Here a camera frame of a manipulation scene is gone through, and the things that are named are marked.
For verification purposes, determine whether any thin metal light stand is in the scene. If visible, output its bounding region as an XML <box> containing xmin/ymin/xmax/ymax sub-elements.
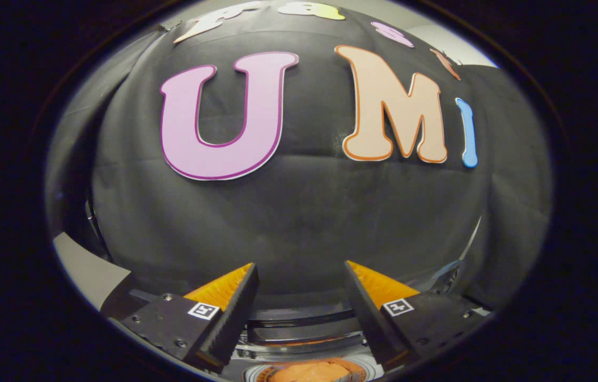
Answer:
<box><xmin>426</xmin><ymin>216</ymin><xmax>482</xmax><ymax>292</ymax></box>

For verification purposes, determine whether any grey washing machine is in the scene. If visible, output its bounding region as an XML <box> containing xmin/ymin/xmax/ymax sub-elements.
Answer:
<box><xmin>225</xmin><ymin>305</ymin><xmax>384</xmax><ymax>382</ymax></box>

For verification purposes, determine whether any beige cabinet with dark top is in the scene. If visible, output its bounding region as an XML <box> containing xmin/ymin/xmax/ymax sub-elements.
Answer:
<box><xmin>54</xmin><ymin>232</ymin><xmax>143</xmax><ymax>319</ymax></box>

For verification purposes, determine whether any orange button shirt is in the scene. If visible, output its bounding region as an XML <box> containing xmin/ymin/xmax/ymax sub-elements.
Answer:
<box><xmin>265</xmin><ymin>361</ymin><xmax>355</xmax><ymax>382</ymax></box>

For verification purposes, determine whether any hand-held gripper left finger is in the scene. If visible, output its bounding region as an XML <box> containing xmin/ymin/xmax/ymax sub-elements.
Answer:
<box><xmin>120</xmin><ymin>262</ymin><xmax>260</xmax><ymax>372</ymax></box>

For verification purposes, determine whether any black backdrop cloth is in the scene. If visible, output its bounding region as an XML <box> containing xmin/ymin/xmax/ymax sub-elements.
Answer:
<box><xmin>45</xmin><ymin>0</ymin><xmax>553</xmax><ymax>314</ymax></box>

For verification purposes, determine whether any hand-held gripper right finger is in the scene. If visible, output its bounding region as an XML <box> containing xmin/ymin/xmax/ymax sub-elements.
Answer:
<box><xmin>344</xmin><ymin>260</ymin><xmax>490</xmax><ymax>369</ymax></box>

